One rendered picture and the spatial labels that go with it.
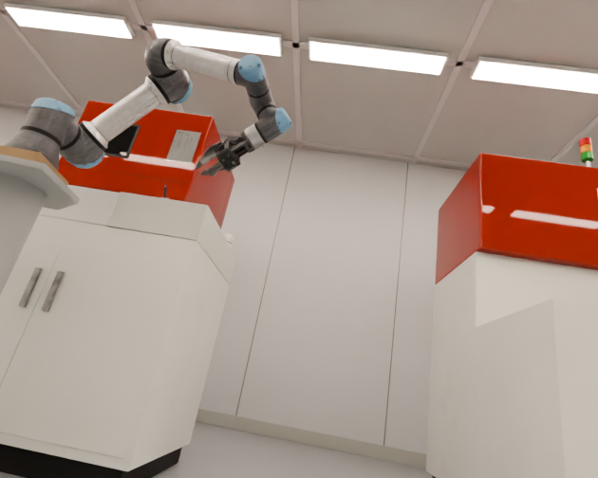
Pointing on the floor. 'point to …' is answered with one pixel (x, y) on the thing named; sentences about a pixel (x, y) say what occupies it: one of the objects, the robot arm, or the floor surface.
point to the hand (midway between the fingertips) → (201, 168)
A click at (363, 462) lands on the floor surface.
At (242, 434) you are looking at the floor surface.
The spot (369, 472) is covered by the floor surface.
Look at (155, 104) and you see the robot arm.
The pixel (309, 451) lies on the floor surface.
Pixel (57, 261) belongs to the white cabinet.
